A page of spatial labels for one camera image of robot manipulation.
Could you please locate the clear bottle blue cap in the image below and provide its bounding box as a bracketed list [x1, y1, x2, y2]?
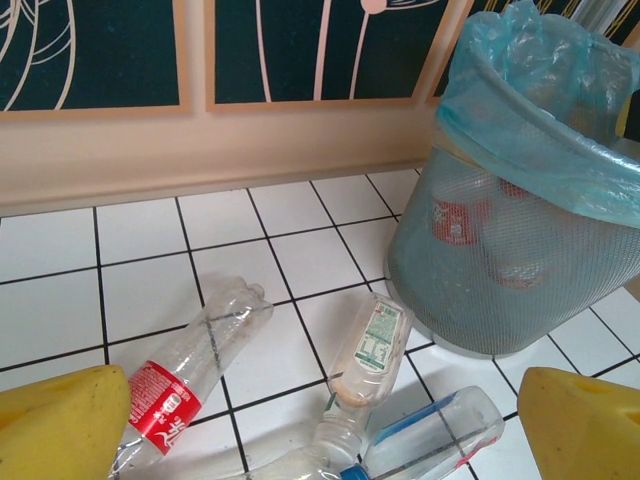
[340, 385, 506, 480]

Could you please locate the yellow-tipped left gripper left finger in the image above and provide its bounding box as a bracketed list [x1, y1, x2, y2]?
[0, 363, 132, 480]

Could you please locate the clear crumpled plastic bottle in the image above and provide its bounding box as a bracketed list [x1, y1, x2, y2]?
[197, 447, 346, 480]

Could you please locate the clear bottle green white label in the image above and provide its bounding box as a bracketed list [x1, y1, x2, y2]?
[317, 292, 416, 464]

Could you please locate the clear water bottle red label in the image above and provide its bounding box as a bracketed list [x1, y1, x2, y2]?
[112, 272, 275, 476]

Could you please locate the grey mesh waste bin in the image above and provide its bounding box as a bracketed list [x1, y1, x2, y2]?
[383, 127, 640, 357]

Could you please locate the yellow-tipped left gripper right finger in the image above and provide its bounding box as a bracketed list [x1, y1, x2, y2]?
[517, 367, 640, 480]

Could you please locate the blue plastic bin liner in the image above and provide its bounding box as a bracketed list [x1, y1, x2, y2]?
[433, 0, 640, 229]

